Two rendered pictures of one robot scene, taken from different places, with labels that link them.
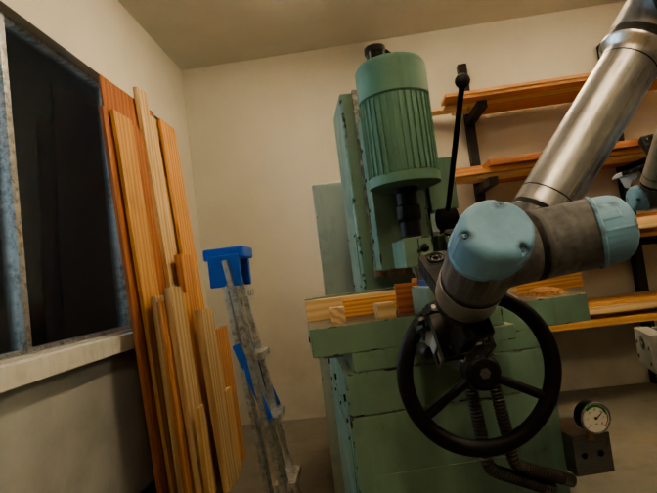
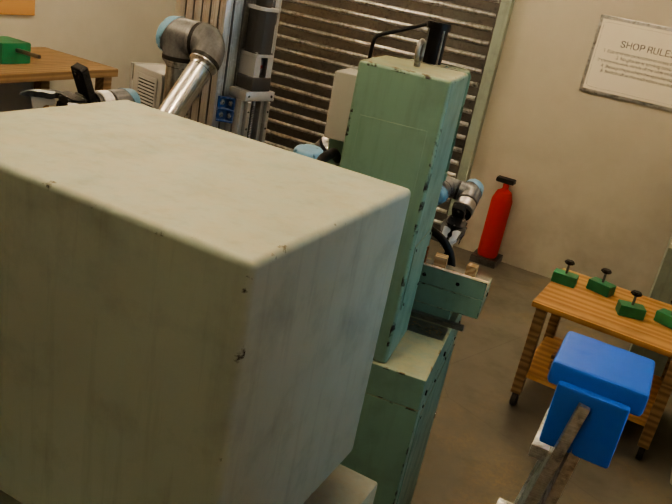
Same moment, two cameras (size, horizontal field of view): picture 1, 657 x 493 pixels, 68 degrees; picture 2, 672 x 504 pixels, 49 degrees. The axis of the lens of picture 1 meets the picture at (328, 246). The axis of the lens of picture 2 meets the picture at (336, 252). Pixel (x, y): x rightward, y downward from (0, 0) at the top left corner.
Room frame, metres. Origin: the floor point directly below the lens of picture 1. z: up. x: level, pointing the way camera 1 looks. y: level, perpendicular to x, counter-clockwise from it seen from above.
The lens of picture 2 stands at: (3.19, 0.33, 1.71)
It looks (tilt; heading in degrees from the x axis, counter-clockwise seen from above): 21 degrees down; 200
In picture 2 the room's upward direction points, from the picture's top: 11 degrees clockwise
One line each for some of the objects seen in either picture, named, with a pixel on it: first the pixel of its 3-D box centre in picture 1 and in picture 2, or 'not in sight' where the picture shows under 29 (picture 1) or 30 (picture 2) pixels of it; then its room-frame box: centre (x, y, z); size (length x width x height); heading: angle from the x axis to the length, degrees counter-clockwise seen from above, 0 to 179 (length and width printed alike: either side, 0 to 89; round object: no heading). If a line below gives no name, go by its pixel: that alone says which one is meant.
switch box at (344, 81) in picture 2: not in sight; (347, 104); (1.52, -0.32, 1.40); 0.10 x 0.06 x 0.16; 4
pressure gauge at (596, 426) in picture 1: (591, 420); not in sight; (1.00, -0.48, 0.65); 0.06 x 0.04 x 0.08; 94
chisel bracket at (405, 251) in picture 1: (413, 255); not in sight; (1.21, -0.21, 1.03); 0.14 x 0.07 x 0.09; 4
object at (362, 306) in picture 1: (463, 293); not in sight; (1.20, -0.32, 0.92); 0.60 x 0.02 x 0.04; 94
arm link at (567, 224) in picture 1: (564, 238); (444, 186); (0.54, -0.26, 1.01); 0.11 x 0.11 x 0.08; 4
